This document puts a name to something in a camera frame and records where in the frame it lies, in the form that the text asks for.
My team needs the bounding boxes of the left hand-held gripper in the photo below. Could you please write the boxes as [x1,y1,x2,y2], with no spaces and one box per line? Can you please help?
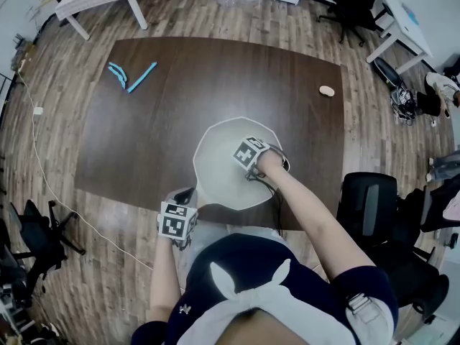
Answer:
[157,187,200,242]

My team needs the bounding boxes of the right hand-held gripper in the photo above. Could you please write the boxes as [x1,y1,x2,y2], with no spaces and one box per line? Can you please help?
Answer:
[231,136,291,173]

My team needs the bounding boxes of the beige frying pan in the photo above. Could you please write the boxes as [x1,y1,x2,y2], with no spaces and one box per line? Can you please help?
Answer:
[192,116,285,211]

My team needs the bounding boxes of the person's left forearm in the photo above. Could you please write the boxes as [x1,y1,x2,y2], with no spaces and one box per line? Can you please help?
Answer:
[149,237,183,323]

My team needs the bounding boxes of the person's right forearm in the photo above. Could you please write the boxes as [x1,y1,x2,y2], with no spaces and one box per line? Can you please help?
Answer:
[257,155,377,283]

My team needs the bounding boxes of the grey shorts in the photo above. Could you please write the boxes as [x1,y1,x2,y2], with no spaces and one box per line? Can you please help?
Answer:
[188,221,288,262]

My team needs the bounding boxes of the navy and white shirt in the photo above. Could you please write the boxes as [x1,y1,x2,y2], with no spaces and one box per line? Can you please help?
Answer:
[131,232,400,345]

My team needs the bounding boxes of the blue straight stick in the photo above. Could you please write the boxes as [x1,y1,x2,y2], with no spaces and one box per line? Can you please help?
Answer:
[126,61,158,94]

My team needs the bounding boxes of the black office chair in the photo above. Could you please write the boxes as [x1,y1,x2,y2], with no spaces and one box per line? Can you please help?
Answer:
[336,172,450,316]
[316,0,388,47]
[395,183,460,251]
[6,198,86,283]

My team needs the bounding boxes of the blue curved strip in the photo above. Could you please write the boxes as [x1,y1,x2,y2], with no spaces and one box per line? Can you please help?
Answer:
[108,65,127,90]
[109,62,127,83]

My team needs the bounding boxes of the black oval case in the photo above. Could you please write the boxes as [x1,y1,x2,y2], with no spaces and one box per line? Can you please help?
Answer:
[373,56,402,88]

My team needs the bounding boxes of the white desk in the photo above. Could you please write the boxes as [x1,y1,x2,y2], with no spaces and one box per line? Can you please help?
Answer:
[365,0,434,75]

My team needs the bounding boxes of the pink garment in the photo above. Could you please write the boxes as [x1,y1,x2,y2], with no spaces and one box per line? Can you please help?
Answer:
[442,192,460,222]

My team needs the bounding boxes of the light blue item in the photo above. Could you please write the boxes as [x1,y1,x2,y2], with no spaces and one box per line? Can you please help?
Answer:
[402,4,420,24]

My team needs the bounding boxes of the white floor cable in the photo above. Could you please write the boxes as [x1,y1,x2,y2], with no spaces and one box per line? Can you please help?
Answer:
[17,72,155,271]

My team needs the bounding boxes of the tangle of cables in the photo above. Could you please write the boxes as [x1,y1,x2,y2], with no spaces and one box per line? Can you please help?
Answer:
[390,86,418,125]

